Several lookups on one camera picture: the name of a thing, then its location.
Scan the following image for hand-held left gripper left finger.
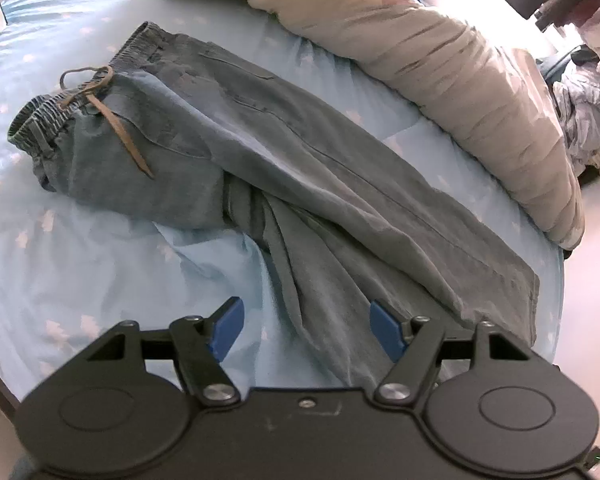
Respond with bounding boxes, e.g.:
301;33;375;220
82;297;245;407

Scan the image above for blue denim drawstring pants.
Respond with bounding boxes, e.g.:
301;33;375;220
7;21;541;391

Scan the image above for beige quilted blanket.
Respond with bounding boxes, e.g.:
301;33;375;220
152;0;586;251

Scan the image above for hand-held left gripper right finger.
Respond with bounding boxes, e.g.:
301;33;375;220
369;300;537;407

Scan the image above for bed with light blue sheet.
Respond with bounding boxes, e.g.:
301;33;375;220
0;0;567;403

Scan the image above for pile of mixed clothes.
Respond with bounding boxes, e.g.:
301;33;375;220
542;5;600;183

